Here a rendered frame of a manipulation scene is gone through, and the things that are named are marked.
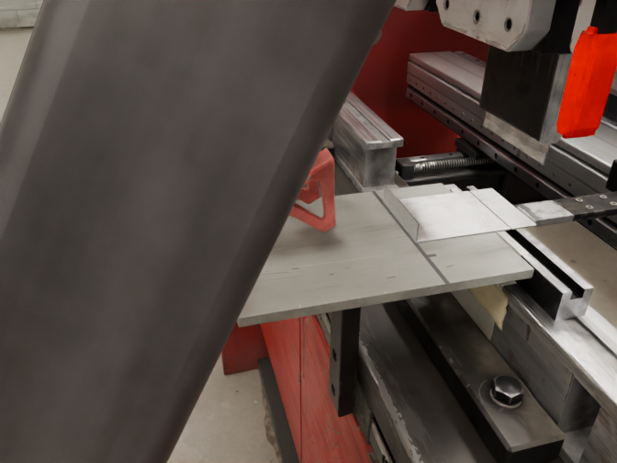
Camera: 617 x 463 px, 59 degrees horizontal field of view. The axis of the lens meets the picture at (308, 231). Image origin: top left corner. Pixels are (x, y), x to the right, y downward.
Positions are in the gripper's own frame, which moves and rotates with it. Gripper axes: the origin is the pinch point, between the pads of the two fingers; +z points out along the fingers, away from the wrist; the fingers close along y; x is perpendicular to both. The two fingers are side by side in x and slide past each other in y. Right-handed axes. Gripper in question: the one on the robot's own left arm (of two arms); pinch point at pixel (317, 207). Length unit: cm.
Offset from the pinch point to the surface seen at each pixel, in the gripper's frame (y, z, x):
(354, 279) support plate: -7.9, 3.2, 0.4
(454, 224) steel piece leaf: -1.8, 9.0, -10.6
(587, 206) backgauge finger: -2.3, 15.9, -23.8
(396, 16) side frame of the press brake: 84, 20, -37
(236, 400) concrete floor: 72, 89, 54
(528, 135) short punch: -4.4, 2.3, -19.1
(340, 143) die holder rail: 42.5, 18.4, -7.9
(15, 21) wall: 692, 6, 204
